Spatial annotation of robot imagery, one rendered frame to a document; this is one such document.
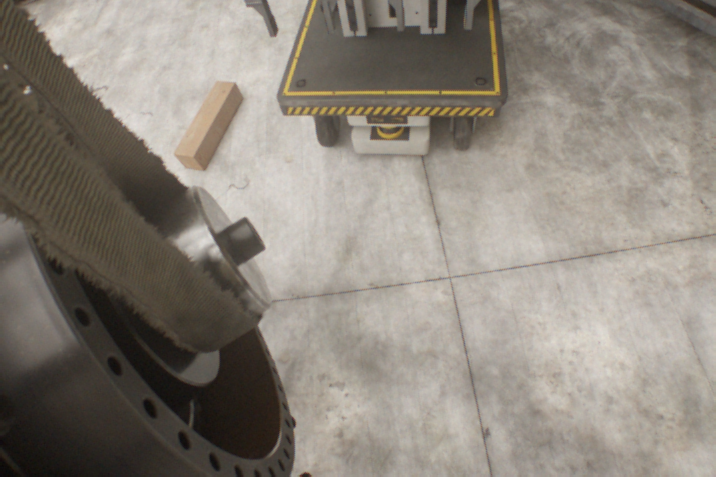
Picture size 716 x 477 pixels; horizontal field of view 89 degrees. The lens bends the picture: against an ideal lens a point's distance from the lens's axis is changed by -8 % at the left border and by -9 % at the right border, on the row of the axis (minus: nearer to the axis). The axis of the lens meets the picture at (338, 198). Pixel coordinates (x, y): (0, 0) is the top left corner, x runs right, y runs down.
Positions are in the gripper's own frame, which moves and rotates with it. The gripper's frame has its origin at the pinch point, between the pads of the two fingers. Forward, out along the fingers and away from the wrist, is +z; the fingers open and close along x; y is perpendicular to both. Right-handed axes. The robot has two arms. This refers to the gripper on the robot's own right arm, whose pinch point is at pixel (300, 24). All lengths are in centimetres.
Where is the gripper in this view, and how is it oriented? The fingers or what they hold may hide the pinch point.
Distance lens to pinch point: 92.4
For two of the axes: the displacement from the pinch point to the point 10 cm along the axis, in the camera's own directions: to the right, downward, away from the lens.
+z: 1.8, 5.1, 8.4
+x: -9.7, -0.5, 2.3
